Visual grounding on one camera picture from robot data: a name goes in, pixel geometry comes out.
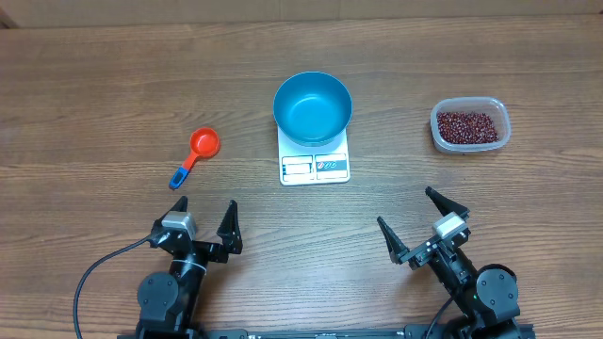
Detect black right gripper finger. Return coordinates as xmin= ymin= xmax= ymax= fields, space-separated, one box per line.
xmin=377 ymin=217 xmax=409 ymax=264
xmin=425 ymin=186 xmax=470 ymax=220

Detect red measuring scoop blue handle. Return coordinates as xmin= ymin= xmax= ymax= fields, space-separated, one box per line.
xmin=169 ymin=127 xmax=221 ymax=189

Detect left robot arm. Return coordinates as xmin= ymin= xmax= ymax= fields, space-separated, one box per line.
xmin=135 ymin=196 xmax=243 ymax=338

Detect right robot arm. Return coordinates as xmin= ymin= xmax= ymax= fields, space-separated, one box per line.
xmin=377 ymin=186 xmax=535 ymax=339

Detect white digital kitchen scale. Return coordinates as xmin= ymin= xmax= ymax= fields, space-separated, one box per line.
xmin=277 ymin=128 xmax=350 ymax=186

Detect blue plastic bowl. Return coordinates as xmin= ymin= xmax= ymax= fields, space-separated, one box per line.
xmin=272 ymin=71 xmax=353 ymax=147

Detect red beans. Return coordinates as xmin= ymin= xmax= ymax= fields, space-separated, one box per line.
xmin=436 ymin=111 xmax=499 ymax=145

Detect clear plastic food container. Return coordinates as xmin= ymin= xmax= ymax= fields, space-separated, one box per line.
xmin=430 ymin=97 xmax=512 ymax=154

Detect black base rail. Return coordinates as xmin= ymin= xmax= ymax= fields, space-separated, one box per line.
xmin=117 ymin=327 xmax=536 ymax=339

